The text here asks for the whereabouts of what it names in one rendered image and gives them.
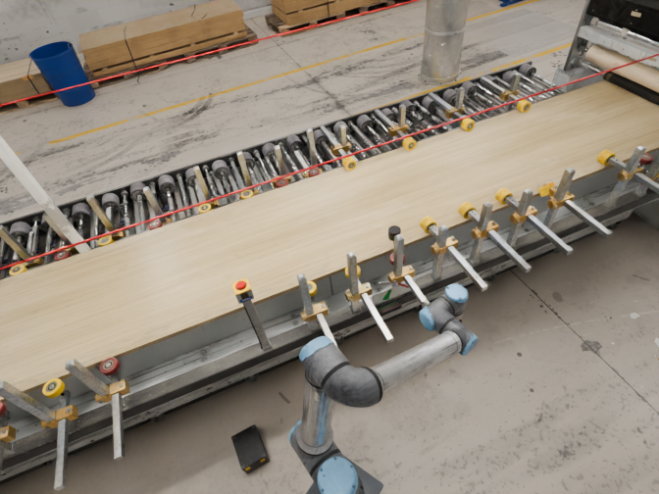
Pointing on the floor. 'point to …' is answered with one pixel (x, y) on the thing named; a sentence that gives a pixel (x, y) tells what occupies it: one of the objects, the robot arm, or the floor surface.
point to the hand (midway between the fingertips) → (443, 332)
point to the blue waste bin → (64, 73)
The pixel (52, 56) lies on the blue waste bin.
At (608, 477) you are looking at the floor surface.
